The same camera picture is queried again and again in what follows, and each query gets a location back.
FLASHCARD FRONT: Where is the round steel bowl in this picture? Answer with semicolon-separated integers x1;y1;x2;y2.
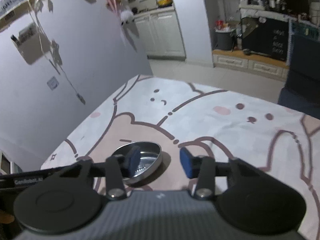
112;141;163;185

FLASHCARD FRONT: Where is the cartoon bear tablecloth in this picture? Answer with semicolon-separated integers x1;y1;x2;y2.
42;75;319;239

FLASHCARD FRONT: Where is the low wooden drawer cabinet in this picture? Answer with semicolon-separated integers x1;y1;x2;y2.
213;49;289;81

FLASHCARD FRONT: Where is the dark blue chair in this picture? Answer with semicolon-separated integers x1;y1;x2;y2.
278;20;319;119

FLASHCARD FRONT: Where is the grey trash bin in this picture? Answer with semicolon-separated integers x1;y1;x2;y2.
215;29;236;50

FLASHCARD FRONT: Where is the white kitchen cabinet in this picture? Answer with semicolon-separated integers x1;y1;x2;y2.
135;6;186;59

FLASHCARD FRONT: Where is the black letter board sign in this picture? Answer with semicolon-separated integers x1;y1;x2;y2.
241;17;289;61

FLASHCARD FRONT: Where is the yellow pot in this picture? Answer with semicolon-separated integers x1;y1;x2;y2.
156;0;173;8

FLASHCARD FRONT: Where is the white plush wall toy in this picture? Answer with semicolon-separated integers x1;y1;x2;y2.
120;10;135;25

